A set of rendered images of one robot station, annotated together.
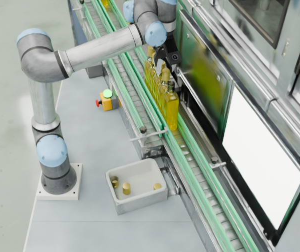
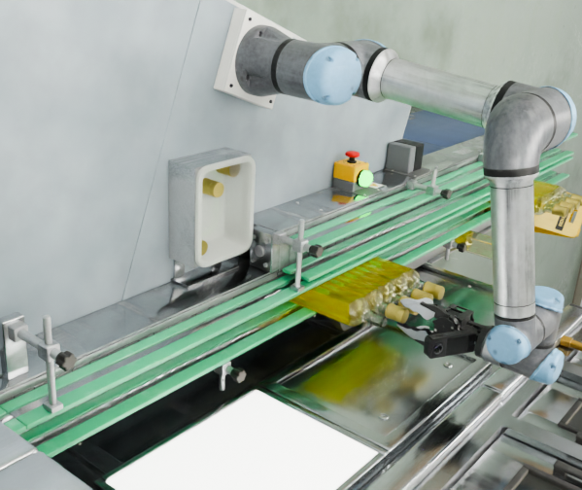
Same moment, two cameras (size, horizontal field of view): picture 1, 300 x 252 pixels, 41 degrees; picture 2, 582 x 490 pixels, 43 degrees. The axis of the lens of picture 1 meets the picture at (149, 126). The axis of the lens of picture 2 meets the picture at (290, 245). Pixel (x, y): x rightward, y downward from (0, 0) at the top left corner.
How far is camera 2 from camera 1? 0.48 m
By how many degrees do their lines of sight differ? 14
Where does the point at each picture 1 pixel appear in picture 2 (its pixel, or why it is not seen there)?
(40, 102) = (431, 87)
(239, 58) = (427, 472)
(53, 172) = (290, 65)
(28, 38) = (566, 119)
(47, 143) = (349, 72)
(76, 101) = (361, 114)
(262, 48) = not seen: outside the picture
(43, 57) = (538, 144)
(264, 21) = not seen: outside the picture
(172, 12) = (518, 367)
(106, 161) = (257, 153)
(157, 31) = (517, 351)
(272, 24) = not seen: outside the picture
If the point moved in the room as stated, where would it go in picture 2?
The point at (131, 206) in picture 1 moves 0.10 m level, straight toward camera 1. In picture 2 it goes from (181, 192) to (145, 190)
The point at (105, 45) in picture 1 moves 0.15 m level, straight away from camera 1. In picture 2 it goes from (522, 257) to (548, 252)
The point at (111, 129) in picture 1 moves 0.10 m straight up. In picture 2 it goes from (303, 170) to (335, 179)
